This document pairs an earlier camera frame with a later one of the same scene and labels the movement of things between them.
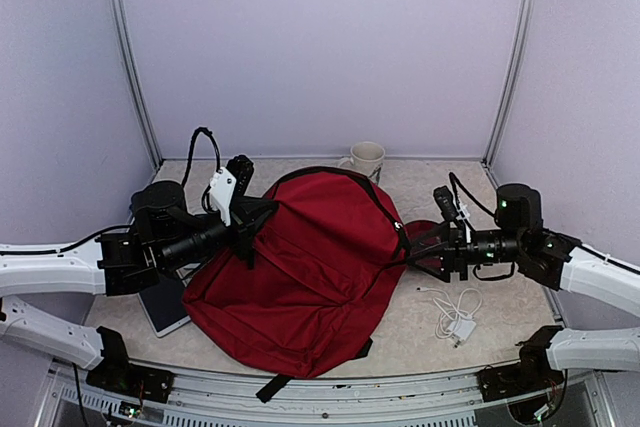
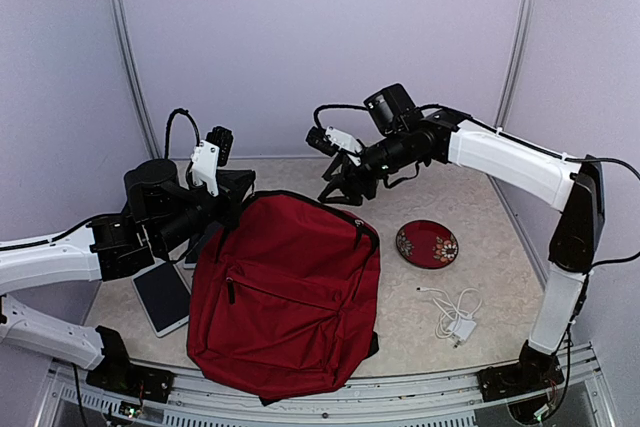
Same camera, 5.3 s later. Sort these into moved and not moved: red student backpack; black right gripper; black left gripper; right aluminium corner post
Moved: red student backpack; black right gripper; black left gripper
Not moved: right aluminium corner post
